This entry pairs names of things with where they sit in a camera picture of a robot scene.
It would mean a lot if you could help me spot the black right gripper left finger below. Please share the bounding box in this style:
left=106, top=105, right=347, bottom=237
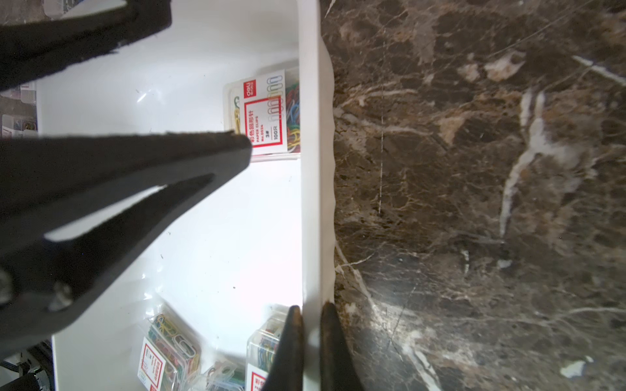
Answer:
left=262, top=306, right=304, bottom=391

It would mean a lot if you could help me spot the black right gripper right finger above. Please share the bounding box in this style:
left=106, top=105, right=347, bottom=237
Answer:
left=320, top=301, right=365, bottom=391

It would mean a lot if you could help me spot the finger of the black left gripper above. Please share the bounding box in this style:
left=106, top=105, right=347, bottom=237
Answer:
left=1, top=1, right=172, bottom=91
left=1, top=132, right=252, bottom=358

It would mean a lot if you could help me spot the paper clip box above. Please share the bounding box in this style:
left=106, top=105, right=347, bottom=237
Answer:
left=137, top=311, right=202, bottom=391
left=223, top=66, right=302, bottom=162
left=190, top=359, right=246, bottom=391
left=245, top=312, right=287, bottom=391

